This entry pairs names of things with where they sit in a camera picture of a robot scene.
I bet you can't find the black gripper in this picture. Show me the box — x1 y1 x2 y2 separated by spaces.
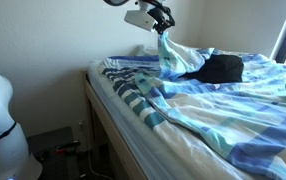
145 0 176 36

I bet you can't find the blue white striped bedspread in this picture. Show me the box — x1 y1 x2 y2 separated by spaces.
97 31 286 180

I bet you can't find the light blue pillow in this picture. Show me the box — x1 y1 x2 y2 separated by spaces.
136 44 161 58

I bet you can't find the black garment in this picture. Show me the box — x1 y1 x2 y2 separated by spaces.
182 54 245 85

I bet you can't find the mattress with light blue sheet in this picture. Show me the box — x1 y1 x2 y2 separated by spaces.
87 59 197 180

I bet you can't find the red black clamp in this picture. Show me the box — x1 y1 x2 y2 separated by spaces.
55 139 83 155

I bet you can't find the black base platform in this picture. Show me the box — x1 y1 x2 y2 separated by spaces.
26 125 96 180

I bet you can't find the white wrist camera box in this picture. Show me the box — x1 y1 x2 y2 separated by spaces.
123 9 158 33

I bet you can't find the light wooden bed frame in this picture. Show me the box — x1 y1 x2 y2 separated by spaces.
82 69 148 180

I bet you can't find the white floor cable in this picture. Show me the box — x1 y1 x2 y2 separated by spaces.
78 121 115 180

